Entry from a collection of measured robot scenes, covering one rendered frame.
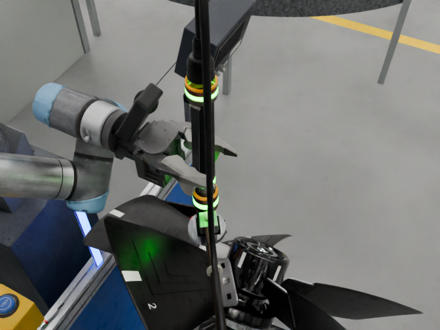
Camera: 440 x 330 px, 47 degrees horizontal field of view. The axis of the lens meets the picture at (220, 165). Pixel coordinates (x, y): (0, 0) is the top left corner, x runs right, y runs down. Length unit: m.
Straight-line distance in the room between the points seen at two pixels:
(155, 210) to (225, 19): 0.64
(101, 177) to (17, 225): 0.47
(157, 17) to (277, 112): 1.24
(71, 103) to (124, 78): 2.40
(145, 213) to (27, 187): 0.31
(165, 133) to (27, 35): 2.33
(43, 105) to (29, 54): 2.23
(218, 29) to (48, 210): 0.69
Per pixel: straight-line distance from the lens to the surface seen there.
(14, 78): 3.10
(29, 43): 3.11
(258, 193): 2.60
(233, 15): 1.54
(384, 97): 3.23
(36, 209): 1.41
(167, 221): 1.10
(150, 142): 0.79
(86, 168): 0.96
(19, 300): 1.20
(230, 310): 0.97
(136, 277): 0.75
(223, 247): 1.05
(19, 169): 0.91
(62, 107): 0.88
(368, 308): 1.16
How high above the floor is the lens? 2.09
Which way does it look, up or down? 51 degrees down
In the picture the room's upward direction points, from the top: straight up
